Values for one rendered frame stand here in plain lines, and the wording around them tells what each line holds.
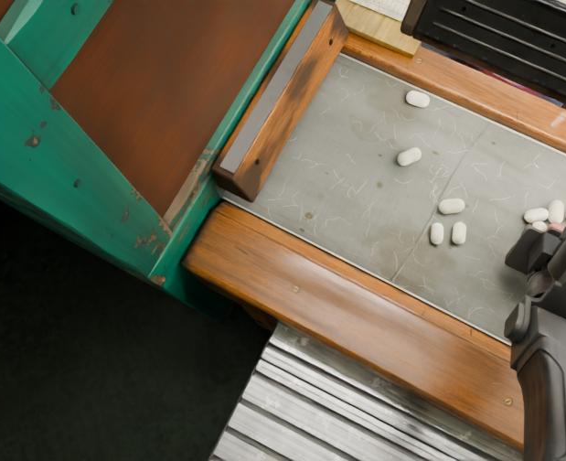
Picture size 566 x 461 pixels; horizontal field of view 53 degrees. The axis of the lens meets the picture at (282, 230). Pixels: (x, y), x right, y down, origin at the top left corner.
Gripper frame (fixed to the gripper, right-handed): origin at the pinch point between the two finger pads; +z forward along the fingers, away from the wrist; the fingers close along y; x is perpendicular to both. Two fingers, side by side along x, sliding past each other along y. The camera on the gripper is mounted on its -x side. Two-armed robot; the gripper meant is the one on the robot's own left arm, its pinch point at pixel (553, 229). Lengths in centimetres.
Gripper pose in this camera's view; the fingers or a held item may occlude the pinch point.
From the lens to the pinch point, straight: 88.9
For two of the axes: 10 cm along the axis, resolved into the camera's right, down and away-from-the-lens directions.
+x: -2.7, 7.5, 6.0
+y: -8.8, -4.4, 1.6
